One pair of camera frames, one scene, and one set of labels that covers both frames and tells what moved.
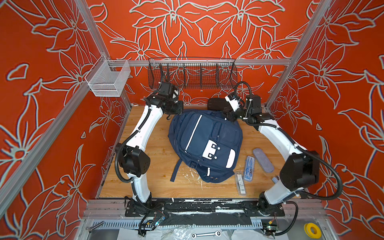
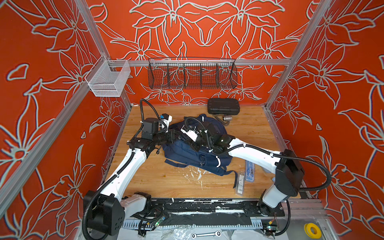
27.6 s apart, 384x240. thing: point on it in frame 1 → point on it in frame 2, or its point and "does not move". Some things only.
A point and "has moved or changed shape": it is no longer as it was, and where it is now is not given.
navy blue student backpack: (206, 141) has moved or changed shape
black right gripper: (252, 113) → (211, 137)
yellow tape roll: (307, 227) does not move
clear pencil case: (240, 183) does not move
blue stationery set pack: (249, 169) does not move
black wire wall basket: (192, 73) does not move
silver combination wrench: (217, 233) does not move
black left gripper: (179, 110) → (171, 137)
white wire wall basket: (107, 78) does not move
